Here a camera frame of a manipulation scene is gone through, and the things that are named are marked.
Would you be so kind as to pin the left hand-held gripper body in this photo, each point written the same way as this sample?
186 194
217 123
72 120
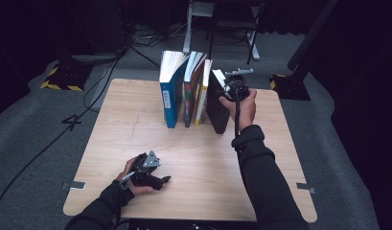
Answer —
144 172

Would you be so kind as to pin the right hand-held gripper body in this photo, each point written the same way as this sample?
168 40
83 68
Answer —
240 91

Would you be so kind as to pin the black book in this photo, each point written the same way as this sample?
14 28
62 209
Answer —
216 111

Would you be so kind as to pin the yellow book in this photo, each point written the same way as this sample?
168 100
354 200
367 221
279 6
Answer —
201 102

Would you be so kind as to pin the red illustrated book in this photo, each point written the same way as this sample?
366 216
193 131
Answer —
192 96

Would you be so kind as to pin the clear acrylic book rack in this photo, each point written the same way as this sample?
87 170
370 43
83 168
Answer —
181 113

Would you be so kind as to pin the blue book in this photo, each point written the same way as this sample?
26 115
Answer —
171 96

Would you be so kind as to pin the person's right hand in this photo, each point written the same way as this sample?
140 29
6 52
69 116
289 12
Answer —
246 111

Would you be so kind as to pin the white desk leg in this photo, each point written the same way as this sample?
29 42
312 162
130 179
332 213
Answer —
187 35
255 54

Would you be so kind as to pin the black folding chair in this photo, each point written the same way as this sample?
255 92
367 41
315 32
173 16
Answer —
211 48

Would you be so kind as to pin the black yellow striped stand base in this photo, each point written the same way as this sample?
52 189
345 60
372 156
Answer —
289 87
67 78

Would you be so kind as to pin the grey tape strip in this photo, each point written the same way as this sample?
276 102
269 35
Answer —
306 188
74 185

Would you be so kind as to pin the black slanted pole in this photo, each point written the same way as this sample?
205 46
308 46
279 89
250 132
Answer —
311 35

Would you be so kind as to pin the grey flat stand base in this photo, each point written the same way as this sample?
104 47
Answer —
94 58

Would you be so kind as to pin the black equipment case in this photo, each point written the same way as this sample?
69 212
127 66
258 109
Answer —
101 25

